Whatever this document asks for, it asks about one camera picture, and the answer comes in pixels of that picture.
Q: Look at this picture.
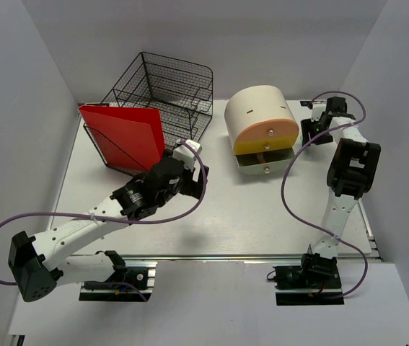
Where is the orange top drawer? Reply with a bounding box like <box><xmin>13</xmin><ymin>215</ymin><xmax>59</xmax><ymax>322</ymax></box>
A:
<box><xmin>236</xmin><ymin>119</ymin><xmax>299</xmax><ymax>147</ymax></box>

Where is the pale green bottom drawer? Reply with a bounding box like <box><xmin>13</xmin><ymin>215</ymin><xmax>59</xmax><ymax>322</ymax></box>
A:
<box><xmin>236</xmin><ymin>148</ymin><xmax>294</xmax><ymax>175</ymax></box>

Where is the red A4 file folder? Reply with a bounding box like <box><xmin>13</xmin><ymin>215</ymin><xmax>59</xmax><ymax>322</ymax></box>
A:
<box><xmin>79</xmin><ymin>105</ymin><xmax>166</xmax><ymax>173</ymax></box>

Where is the yellow drawer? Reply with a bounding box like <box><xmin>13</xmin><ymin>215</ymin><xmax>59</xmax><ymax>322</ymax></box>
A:
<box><xmin>233</xmin><ymin>138</ymin><xmax>294</xmax><ymax>155</ymax></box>

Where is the orange pink highlighter pen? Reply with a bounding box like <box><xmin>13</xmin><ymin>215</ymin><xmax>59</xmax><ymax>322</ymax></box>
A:
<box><xmin>256</xmin><ymin>153</ymin><xmax>265</xmax><ymax>164</ymax></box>

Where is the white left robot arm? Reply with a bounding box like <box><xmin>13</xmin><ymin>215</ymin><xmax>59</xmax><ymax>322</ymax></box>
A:
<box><xmin>8</xmin><ymin>146</ymin><xmax>208</xmax><ymax>302</ymax></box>

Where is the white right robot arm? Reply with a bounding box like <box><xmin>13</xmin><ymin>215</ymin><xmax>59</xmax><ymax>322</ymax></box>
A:
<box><xmin>299</xmin><ymin>97</ymin><xmax>381</xmax><ymax>288</ymax></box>

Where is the cream drawer cabinet shell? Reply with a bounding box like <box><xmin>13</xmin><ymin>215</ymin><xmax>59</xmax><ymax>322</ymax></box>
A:
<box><xmin>224</xmin><ymin>85</ymin><xmax>296</xmax><ymax>142</ymax></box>

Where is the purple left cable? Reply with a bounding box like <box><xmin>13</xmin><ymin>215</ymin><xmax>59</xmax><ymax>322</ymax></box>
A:
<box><xmin>0</xmin><ymin>140</ymin><xmax>208</xmax><ymax>286</ymax></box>

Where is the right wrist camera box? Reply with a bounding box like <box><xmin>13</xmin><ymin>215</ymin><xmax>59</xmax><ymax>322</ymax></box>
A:
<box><xmin>311</xmin><ymin>100</ymin><xmax>326</xmax><ymax>122</ymax></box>

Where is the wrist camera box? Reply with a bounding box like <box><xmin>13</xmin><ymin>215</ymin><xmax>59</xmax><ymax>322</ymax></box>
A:
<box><xmin>311</xmin><ymin>100</ymin><xmax>326</xmax><ymax>122</ymax></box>
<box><xmin>172</xmin><ymin>139</ymin><xmax>202</xmax><ymax>172</ymax></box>

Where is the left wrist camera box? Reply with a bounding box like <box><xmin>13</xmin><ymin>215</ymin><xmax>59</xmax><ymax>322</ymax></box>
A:
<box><xmin>172</xmin><ymin>139</ymin><xmax>202</xmax><ymax>172</ymax></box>

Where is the black wire mesh file rack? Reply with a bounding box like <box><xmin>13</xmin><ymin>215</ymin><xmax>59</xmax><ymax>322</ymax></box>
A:
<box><xmin>82</xmin><ymin>51</ymin><xmax>215</xmax><ymax>177</ymax></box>

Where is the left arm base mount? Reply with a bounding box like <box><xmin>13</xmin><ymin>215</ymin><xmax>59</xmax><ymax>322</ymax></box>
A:
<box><xmin>79</xmin><ymin>260</ymin><xmax>157</xmax><ymax>303</ymax></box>

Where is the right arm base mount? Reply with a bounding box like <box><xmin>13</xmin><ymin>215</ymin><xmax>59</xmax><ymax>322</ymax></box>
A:
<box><xmin>266</xmin><ymin>265</ymin><xmax>344</xmax><ymax>306</ymax></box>

